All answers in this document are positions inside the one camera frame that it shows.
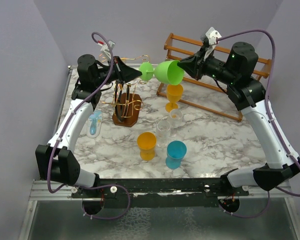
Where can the orange wine glass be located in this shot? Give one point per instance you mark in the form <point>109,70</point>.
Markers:
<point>146,143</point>
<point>173,94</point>

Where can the black mounting rail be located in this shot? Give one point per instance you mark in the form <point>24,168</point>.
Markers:
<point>160,192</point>

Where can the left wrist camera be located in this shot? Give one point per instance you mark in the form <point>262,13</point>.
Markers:
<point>106,47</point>

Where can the clear wine glass front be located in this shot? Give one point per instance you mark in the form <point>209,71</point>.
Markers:
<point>163,132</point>

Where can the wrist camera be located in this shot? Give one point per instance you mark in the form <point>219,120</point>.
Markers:
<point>209,40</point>
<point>106,47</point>

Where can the orange wine glass front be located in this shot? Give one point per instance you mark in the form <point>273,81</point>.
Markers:
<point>146,143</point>

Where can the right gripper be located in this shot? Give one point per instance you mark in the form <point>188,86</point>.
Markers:
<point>194,65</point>

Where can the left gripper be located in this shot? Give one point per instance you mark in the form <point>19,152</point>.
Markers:
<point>124,73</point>

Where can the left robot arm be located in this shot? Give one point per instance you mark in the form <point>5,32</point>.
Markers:
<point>55,160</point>

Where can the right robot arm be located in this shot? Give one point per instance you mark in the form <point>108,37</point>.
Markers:
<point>282,162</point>

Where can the clear wine glass rear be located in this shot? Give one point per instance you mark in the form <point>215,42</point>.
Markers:
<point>175,119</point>

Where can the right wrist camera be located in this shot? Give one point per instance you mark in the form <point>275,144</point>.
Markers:
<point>209,40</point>

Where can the gold wire wine glass rack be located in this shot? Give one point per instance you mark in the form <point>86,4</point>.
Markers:
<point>126,103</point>

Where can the clear wine glass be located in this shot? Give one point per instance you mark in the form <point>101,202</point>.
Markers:
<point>175,119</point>
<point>163,132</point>

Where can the blue plastic wine glass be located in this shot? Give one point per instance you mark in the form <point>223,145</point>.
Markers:
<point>176,151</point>

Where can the wooden shelf rack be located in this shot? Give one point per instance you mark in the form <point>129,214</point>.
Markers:
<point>238,77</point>

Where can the green plastic wine glass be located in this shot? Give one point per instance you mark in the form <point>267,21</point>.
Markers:
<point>167,72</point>

